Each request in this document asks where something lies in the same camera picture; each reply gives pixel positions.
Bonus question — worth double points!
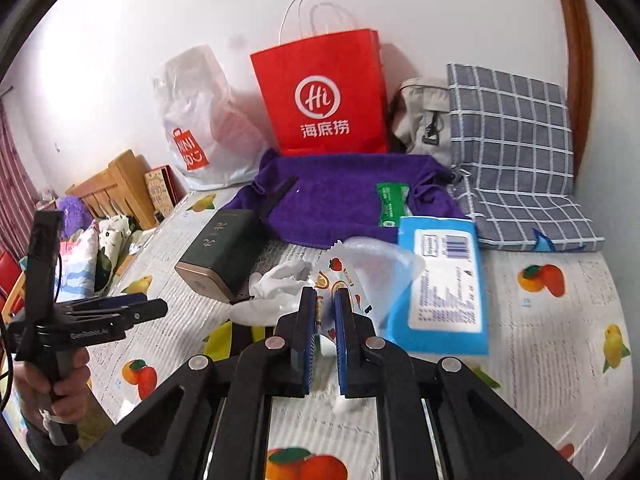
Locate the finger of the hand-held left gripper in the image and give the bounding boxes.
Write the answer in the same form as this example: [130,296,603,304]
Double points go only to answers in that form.
[56,294,151,312]
[62,299,169,332]

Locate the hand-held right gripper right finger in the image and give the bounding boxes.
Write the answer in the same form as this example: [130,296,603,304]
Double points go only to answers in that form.
[332,287,586,480]

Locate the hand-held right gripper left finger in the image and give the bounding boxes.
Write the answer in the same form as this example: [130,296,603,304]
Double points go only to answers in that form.
[60,287,321,480]

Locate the white tissue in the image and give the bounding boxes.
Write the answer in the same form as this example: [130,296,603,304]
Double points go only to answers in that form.
[230,260,321,328]

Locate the fruit-printed sachet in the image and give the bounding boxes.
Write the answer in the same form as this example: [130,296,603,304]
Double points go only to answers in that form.
[312,240,373,356]

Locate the small yellow bag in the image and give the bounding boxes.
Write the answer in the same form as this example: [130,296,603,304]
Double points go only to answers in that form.
[202,320,276,371]

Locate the person's left hand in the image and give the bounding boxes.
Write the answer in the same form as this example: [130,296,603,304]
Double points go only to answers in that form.
[12,347,93,442]

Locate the pink blue printed cloth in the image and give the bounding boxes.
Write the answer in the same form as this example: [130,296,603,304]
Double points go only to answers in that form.
[60,225,101,306]

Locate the white face mask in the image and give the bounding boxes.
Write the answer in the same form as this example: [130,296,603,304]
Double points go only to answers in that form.
[340,236,426,333]

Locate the leaf-print white pillow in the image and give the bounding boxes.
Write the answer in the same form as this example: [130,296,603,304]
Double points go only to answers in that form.
[95,214,136,291]

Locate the purple plush toy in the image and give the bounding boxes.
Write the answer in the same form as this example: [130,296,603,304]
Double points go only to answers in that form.
[55,195,96,241]

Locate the red striped curtain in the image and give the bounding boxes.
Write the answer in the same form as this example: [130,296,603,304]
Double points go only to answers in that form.
[0,95,38,261]

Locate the dark green box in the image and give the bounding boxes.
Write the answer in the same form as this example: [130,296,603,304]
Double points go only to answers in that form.
[174,208,273,306]

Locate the blue wet wipes pack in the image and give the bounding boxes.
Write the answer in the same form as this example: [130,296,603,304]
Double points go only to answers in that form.
[385,216,491,357]

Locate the brown patterned box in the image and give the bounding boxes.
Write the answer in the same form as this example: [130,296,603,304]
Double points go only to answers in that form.
[144,165,190,221]

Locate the wooden headboard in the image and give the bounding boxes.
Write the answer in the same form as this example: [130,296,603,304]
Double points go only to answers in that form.
[65,149,161,231]

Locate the green tissue packet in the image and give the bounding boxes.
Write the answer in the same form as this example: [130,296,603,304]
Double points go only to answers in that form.
[376,181,416,229]

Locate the purple towel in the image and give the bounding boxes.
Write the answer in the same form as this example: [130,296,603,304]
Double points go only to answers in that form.
[220,149,468,250]

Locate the fruit-printed bed sheet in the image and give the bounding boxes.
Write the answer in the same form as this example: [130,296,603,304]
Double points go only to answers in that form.
[0,190,631,480]

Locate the grey fabric bag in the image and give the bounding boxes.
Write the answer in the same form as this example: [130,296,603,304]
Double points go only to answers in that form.
[387,77,468,186]

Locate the white plastic bag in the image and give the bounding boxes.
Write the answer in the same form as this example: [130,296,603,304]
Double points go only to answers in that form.
[150,45,271,192]

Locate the red paper bag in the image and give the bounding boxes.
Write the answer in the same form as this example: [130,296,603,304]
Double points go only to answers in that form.
[250,0,390,157]

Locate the wooden door frame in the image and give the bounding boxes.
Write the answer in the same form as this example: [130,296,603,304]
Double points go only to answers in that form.
[550,0,596,176]

